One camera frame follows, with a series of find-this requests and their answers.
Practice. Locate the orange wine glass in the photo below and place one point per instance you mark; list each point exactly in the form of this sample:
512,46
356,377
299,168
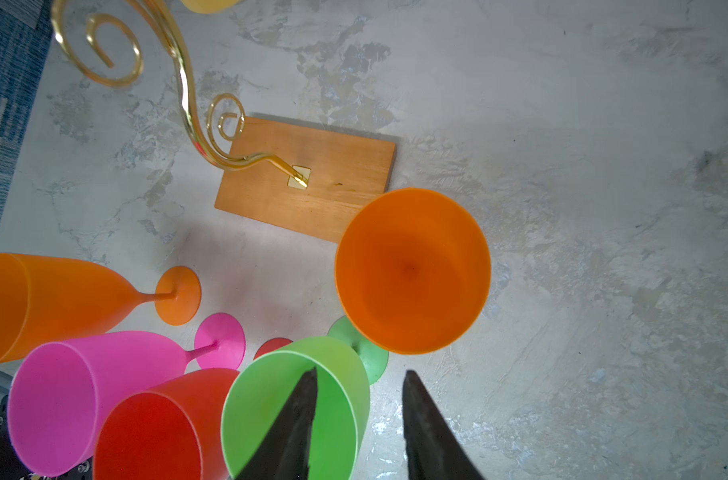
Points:
46,299
413,271

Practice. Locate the yellow plastic wine glass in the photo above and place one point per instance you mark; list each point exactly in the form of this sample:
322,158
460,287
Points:
209,6

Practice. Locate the red plastic wine glass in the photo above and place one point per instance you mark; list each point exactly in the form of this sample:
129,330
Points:
158,407

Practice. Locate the pink plastic wine glass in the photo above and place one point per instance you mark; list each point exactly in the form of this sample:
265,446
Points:
65,390

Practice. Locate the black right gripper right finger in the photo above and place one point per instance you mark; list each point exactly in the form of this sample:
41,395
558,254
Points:
433,451

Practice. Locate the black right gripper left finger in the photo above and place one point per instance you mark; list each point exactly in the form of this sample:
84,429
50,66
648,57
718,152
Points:
285,451

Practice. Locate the orange back wine glass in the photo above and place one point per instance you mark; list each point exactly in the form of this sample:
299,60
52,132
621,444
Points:
413,271

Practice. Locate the gold wire wine glass rack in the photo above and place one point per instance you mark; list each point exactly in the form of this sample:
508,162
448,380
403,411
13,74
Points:
308,180

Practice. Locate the orange front wine glass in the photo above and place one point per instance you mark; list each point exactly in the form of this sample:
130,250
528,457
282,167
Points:
46,299

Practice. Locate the green plastic wine glass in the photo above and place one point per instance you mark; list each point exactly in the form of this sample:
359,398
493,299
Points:
347,364

